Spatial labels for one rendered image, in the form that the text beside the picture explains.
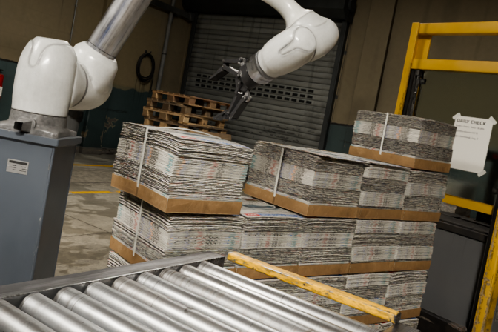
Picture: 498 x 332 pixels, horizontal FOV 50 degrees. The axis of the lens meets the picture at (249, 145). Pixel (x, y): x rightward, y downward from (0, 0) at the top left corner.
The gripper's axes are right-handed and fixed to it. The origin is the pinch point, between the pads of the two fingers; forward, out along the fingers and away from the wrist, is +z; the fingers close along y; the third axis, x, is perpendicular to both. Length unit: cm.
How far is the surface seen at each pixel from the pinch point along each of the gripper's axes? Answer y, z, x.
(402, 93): -44, 35, 158
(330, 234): 40, 18, 61
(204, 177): 24.3, 6.8, -2.7
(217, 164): 20.6, 4.0, 0.5
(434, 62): -53, 13, 160
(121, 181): 18.9, 35.3, -16.4
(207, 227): 37.9, 15.5, 2.4
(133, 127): 2.4, 26.5, -15.5
